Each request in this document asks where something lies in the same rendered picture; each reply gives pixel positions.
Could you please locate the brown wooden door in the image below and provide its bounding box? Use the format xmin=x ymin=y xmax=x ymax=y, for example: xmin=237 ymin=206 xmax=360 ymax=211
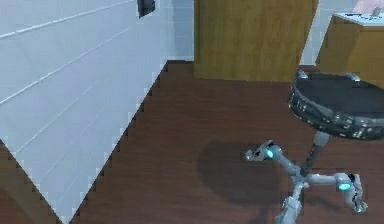
xmin=193 ymin=0 xmax=320 ymax=83

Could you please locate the brown wooden sink cabinet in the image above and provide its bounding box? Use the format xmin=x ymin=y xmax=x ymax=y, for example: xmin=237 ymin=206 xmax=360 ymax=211
xmin=315 ymin=12 xmax=384 ymax=89

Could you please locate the black wall switch plate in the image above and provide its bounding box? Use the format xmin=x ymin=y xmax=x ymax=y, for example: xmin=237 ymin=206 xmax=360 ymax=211
xmin=136 ymin=0 xmax=157 ymax=19

